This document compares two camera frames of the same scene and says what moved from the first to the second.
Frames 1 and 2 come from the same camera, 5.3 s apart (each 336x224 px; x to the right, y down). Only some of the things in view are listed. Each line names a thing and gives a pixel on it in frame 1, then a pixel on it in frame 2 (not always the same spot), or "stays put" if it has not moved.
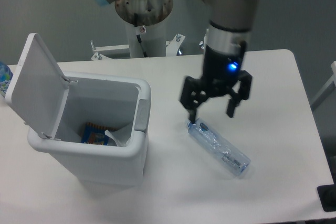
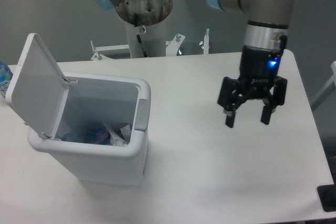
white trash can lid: [37, 89] stays put
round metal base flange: [140, 11] stays put
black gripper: [221, 70] → [259, 71]
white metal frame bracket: [172, 48] stays put
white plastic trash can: [122, 103] stays put
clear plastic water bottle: [225, 152] → [95, 135]
